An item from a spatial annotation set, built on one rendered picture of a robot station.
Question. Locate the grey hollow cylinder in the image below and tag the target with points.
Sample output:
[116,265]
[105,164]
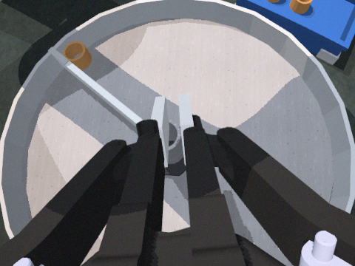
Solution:
[171,132]
[174,148]
[172,138]

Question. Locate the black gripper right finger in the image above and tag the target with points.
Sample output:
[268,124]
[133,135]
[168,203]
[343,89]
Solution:
[306,228]

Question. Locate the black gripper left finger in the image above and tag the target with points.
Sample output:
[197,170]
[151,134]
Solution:
[65,229]

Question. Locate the blue plastic crate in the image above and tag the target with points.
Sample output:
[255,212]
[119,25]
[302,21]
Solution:
[326,29]

